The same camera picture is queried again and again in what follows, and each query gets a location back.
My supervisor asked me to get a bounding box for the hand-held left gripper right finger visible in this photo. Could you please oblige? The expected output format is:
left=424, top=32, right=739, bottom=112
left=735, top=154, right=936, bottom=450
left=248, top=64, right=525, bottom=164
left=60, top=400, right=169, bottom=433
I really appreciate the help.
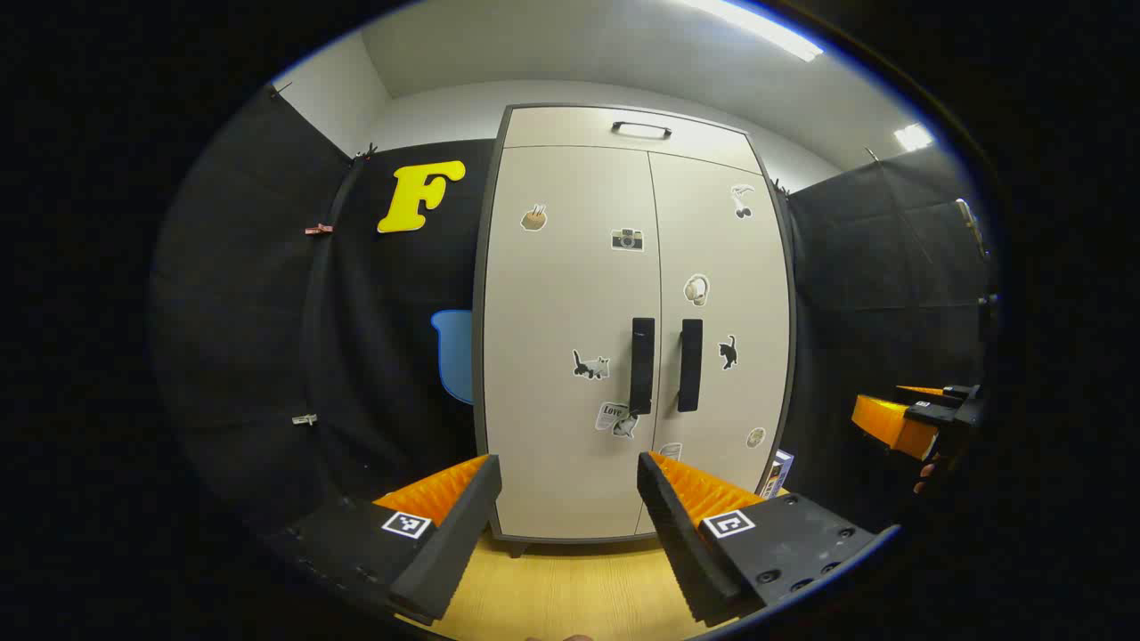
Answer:
left=636, top=450, right=900, bottom=629

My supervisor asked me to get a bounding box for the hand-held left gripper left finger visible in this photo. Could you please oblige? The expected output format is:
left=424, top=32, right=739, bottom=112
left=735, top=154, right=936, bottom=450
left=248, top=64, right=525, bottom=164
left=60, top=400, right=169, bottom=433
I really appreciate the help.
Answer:
left=267, top=452, right=504, bottom=624

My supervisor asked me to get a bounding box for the cabinet door with headphones sticker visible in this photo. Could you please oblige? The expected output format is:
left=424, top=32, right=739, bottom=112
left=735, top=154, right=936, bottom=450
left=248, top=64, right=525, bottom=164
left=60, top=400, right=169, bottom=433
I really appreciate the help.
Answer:
left=637, top=151, right=792, bottom=535

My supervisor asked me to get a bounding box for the cabinet door with camera sticker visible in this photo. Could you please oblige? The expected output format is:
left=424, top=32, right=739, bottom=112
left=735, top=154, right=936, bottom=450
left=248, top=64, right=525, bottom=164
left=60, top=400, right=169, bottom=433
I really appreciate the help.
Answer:
left=484, top=147, right=662, bottom=540

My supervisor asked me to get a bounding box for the white double-door shoe cabinet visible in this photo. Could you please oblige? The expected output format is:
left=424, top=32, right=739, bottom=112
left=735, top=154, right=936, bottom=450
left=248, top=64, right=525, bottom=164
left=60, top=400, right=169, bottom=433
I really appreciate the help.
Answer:
left=472, top=102, right=798, bottom=557

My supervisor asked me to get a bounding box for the black backdrop cloth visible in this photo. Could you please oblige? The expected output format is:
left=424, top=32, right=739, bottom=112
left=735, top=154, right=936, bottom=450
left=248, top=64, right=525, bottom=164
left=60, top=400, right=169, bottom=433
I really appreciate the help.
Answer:
left=151, top=85, right=495, bottom=535
left=775, top=147, right=1003, bottom=535

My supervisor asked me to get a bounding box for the white and blue box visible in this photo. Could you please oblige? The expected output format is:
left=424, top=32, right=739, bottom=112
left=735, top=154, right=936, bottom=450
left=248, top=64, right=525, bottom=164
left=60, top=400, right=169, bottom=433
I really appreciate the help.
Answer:
left=761, top=450, right=795, bottom=499

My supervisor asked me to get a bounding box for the long ceiling light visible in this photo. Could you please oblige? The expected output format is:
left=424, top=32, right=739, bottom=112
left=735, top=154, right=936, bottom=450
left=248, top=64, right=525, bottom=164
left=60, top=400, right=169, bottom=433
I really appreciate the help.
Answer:
left=695, top=0, right=825, bottom=63

